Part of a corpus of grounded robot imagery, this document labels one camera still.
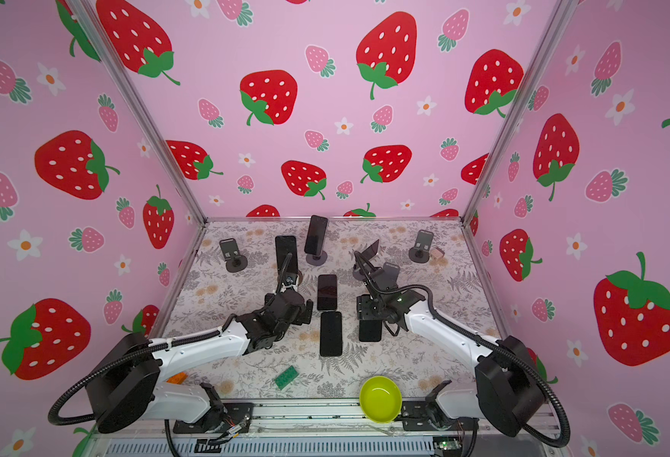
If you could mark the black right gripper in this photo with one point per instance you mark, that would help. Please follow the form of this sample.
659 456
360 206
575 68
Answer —
362 301

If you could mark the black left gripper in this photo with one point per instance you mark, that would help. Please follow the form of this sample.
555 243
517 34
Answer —
302 317

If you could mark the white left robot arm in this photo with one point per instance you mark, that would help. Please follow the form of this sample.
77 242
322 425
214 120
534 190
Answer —
140 389

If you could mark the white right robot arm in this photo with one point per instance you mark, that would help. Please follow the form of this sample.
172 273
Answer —
508 390

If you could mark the grey round right phone stand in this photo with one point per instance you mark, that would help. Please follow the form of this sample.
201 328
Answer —
361 273

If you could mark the black phone wooden stand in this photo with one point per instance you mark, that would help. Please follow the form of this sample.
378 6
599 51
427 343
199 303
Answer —
286 255

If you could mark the green lego brick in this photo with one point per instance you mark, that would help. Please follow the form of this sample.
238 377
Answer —
286 377

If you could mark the lime green bowl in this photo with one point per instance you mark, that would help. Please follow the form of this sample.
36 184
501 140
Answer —
380 399

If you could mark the orange brick left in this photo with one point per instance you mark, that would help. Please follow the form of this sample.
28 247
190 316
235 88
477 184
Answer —
178 379

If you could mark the pink wall charger cube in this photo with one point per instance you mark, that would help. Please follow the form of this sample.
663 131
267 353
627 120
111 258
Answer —
437 253

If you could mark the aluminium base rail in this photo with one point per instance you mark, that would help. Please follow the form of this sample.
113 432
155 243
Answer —
321 427

